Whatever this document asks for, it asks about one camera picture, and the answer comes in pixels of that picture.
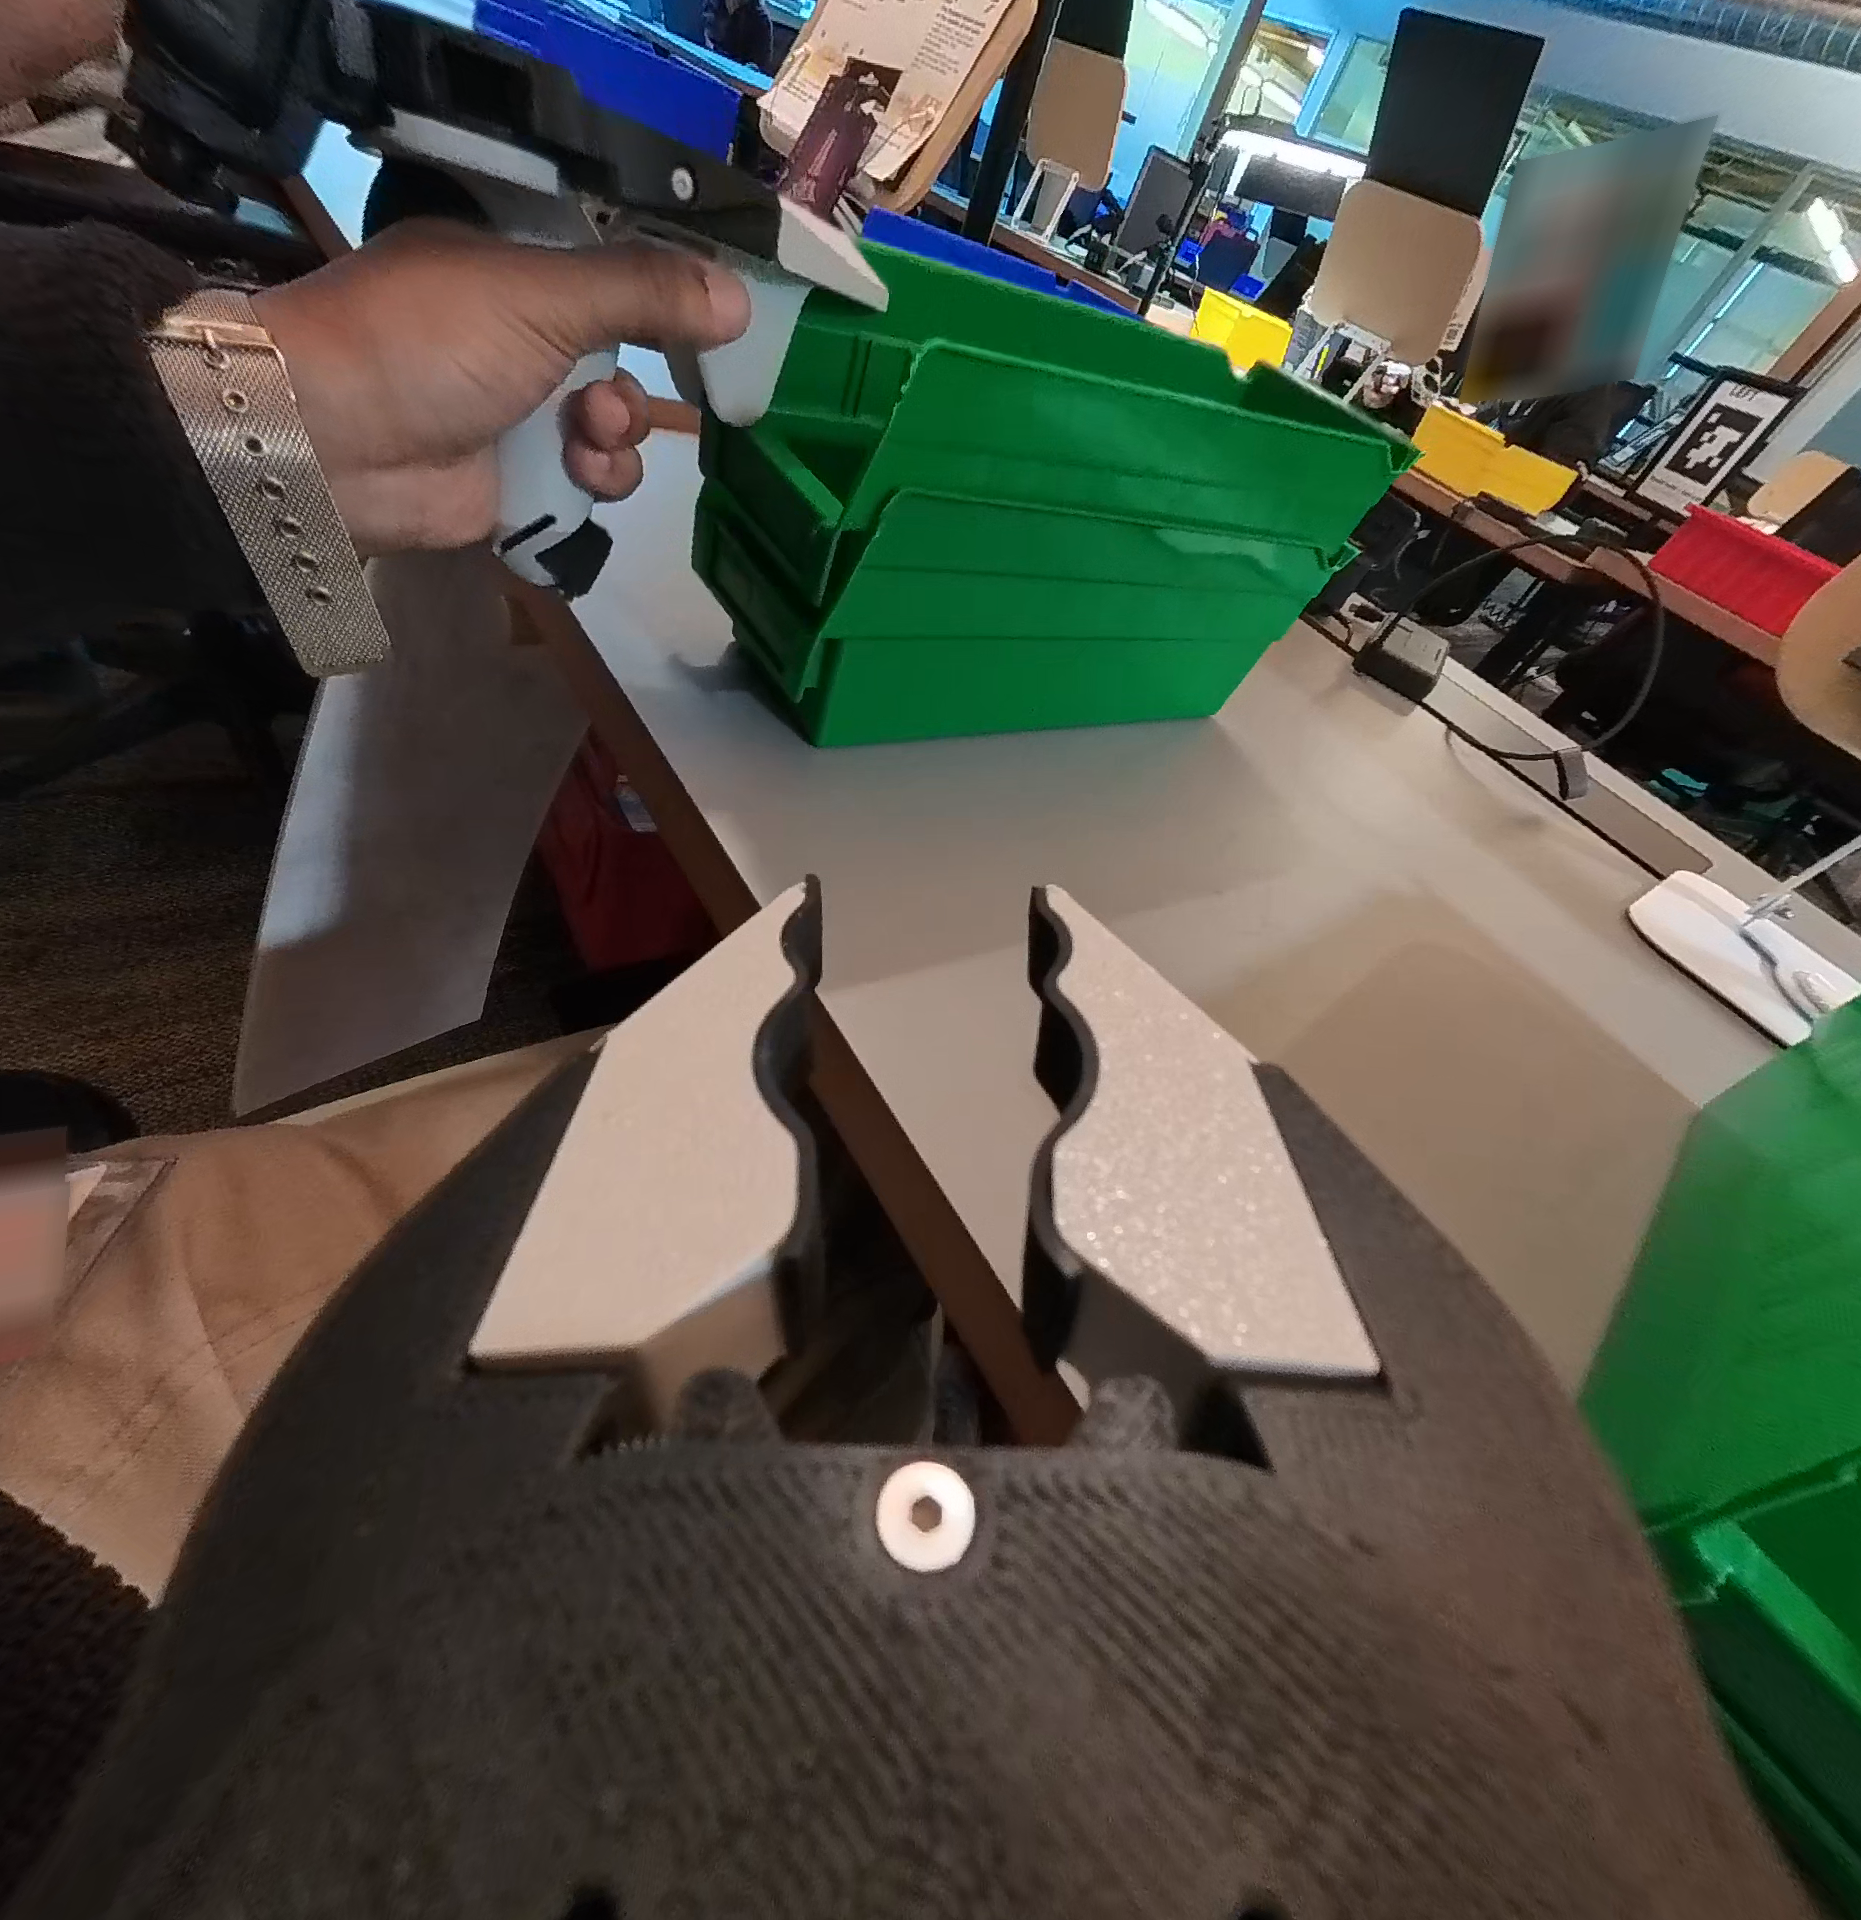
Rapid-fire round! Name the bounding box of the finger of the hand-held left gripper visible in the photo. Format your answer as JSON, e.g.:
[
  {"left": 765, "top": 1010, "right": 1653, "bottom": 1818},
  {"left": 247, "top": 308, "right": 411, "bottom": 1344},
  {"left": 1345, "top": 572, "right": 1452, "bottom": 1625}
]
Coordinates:
[
  {"left": 673, "top": 278, "right": 815, "bottom": 431},
  {"left": 716, "top": 193, "right": 891, "bottom": 313}
]

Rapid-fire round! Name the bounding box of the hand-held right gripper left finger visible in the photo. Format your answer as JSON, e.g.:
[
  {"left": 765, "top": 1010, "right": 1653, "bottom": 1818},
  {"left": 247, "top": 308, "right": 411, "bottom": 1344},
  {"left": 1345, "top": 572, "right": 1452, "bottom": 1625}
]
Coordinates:
[{"left": 467, "top": 873, "right": 828, "bottom": 1378}]

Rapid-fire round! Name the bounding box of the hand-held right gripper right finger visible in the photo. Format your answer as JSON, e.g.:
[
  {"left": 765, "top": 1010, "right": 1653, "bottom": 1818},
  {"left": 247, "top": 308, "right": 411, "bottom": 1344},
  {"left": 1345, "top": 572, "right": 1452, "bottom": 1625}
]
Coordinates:
[{"left": 1021, "top": 882, "right": 1386, "bottom": 1383}]

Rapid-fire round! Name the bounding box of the green plastic storage bin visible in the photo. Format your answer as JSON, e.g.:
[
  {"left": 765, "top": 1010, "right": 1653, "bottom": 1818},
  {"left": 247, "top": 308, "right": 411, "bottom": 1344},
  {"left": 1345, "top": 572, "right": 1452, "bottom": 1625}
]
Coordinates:
[
  {"left": 694, "top": 448, "right": 1361, "bottom": 639},
  {"left": 699, "top": 239, "right": 1423, "bottom": 559},
  {"left": 1579, "top": 971, "right": 1861, "bottom": 1920},
  {"left": 694, "top": 511, "right": 1329, "bottom": 750}
]

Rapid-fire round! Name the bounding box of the person's right forearm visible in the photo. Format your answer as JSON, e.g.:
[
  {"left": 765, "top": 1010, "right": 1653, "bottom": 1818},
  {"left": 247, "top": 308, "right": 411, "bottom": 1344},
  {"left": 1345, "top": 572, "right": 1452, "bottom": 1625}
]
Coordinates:
[{"left": 0, "top": 1477, "right": 160, "bottom": 1913}]

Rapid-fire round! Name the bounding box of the person's left forearm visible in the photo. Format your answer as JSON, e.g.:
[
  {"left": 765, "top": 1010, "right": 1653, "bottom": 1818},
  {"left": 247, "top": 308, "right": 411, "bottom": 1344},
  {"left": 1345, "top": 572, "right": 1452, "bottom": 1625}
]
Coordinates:
[{"left": 0, "top": 141, "right": 324, "bottom": 677}]

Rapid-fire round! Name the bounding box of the grey desk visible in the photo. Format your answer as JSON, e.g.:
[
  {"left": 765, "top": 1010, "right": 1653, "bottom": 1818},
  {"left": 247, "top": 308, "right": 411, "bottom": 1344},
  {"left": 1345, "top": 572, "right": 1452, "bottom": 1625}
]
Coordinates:
[{"left": 503, "top": 395, "right": 1861, "bottom": 1449}]

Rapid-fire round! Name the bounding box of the person's left hand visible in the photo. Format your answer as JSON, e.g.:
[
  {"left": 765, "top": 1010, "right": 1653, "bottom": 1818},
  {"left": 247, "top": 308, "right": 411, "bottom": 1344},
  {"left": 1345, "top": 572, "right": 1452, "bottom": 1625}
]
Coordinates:
[{"left": 252, "top": 237, "right": 755, "bottom": 552}]

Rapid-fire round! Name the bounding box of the blue plastic bin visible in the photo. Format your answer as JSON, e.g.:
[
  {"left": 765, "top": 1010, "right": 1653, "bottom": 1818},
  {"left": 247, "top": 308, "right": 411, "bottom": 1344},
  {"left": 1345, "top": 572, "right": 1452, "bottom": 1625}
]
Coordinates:
[
  {"left": 472, "top": 0, "right": 744, "bottom": 160},
  {"left": 863, "top": 207, "right": 1142, "bottom": 320}
]

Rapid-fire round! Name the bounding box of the cardboard clipboard with instruction sheet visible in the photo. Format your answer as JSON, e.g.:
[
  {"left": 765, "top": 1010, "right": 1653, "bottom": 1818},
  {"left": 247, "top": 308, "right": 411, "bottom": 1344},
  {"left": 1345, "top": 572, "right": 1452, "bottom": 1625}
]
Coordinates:
[{"left": 756, "top": 0, "right": 1025, "bottom": 213}]

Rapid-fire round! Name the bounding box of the black vertical pole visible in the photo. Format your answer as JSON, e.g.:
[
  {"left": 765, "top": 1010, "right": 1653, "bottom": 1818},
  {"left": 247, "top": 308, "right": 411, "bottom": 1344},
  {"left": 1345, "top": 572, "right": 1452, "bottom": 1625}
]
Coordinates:
[{"left": 964, "top": 0, "right": 1062, "bottom": 245}]

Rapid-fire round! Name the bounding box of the black and tan stand board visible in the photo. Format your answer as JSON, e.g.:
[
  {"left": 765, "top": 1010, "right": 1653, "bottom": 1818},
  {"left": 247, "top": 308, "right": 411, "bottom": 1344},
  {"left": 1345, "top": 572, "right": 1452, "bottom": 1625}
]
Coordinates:
[
  {"left": 1302, "top": 6, "right": 1547, "bottom": 363},
  {"left": 1027, "top": 0, "right": 1135, "bottom": 190}
]

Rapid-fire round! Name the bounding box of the red box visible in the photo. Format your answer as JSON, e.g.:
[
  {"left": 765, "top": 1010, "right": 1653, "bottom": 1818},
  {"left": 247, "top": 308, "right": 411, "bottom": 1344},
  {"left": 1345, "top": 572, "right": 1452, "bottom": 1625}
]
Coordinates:
[{"left": 538, "top": 734, "right": 714, "bottom": 999}]

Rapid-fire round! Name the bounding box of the small yellow plastic bin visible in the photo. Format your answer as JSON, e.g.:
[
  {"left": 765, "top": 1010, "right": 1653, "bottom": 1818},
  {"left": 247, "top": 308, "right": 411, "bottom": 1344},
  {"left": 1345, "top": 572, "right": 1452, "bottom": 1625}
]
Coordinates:
[{"left": 1192, "top": 288, "right": 1294, "bottom": 372}]

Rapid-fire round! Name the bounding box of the person's beige trouser leg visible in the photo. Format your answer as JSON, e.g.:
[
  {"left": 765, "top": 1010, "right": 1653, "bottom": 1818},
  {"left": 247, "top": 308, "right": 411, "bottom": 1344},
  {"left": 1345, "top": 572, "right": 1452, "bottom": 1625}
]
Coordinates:
[{"left": 0, "top": 1034, "right": 608, "bottom": 1600}]

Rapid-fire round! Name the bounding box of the silver mesh watch band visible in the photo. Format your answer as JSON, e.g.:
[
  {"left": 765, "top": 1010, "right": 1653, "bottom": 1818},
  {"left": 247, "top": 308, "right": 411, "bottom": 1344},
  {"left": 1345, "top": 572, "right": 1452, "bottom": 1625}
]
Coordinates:
[{"left": 145, "top": 288, "right": 393, "bottom": 679}]

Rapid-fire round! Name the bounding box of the black power adapter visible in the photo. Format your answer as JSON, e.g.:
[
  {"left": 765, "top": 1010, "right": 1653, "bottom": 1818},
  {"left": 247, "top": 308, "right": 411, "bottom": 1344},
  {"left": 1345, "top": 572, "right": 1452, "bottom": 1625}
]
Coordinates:
[{"left": 1350, "top": 625, "right": 1452, "bottom": 702}]

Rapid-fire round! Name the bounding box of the white stand base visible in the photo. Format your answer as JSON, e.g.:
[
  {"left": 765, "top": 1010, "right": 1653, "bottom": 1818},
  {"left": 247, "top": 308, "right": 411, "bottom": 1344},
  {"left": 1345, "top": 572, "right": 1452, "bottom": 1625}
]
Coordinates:
[{"left": 1626, "top": 815, "right": 1861, "bottom": 1047}]

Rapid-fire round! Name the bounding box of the red plastic bin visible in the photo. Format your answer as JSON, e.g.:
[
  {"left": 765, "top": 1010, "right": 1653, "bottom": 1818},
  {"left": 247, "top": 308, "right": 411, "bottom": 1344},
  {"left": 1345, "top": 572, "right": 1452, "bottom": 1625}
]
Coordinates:
[{"left": 1646, "top": 505, "right": 1844, "bottom": 635}]

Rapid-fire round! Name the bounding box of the black and white marker sign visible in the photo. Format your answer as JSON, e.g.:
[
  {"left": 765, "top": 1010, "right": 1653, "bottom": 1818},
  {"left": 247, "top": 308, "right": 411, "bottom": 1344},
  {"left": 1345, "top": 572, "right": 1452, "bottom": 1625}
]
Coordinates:
[{"left": 1626, "top": 368, "right": 1811, "bottom": 520}]

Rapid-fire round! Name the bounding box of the black cable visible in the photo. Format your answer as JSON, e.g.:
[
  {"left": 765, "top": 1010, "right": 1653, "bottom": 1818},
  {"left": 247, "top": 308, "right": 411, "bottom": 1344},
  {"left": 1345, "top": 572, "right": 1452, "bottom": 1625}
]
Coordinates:
[{"left": 1431, "top": 537, "right": 1673, "bottom": 803}]

